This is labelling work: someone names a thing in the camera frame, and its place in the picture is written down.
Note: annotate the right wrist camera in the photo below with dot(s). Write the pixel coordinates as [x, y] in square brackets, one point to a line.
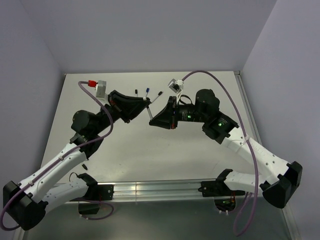
[177, 87]

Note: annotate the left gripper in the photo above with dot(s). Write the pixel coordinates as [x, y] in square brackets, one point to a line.
[128, 107]

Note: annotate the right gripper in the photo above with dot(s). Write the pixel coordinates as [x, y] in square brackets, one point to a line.
[166, 117]

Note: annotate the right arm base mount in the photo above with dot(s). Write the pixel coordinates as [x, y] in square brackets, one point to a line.
[219, 189]

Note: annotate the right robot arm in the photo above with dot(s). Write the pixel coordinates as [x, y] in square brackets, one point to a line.
[274, 178]

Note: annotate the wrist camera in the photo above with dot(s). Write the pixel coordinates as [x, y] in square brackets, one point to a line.
[100, 87]
[177, 87]

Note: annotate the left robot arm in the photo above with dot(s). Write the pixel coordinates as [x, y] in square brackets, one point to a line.
[28, 201]

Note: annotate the aluminium side rail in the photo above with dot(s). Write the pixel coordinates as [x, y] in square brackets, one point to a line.
[248, 121]

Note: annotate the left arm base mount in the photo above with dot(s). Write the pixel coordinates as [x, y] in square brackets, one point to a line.
[100, 192]

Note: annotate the aluminium front rail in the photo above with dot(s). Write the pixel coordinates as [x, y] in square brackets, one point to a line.
[136, 191]

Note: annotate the white pen black tip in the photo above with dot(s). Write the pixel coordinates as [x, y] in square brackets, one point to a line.
[155, 98]

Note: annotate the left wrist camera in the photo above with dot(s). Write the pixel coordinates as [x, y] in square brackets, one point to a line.
[100, 87]

